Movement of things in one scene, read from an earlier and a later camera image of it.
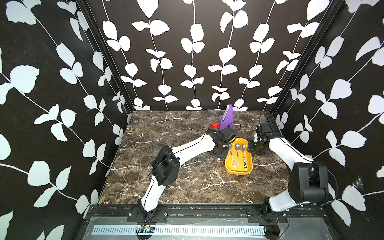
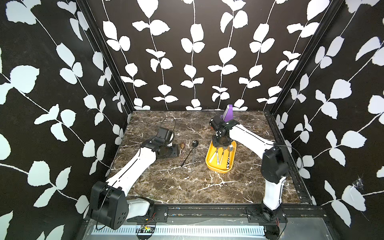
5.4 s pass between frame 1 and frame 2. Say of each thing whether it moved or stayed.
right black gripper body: moved
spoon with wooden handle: moved
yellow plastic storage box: moved
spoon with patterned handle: moved
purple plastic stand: stayed
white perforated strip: stayed
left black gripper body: moved
